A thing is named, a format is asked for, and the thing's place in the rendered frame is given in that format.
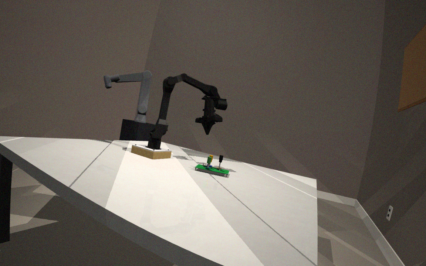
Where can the green circuit board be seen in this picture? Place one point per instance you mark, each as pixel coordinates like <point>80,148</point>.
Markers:
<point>210,168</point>

